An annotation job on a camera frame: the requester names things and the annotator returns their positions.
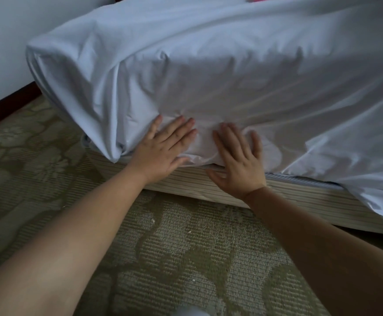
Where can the white bed sheet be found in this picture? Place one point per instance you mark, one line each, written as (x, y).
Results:
(244, 62)

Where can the person's left hand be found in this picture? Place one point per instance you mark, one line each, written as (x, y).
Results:
(158, 154)

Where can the person's right forearm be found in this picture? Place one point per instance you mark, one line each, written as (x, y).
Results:
(336, 260)

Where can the person's right hand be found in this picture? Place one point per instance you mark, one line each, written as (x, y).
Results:
(241, 171)

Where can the person's left forearm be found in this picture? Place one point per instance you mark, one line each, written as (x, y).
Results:
(60, 253)

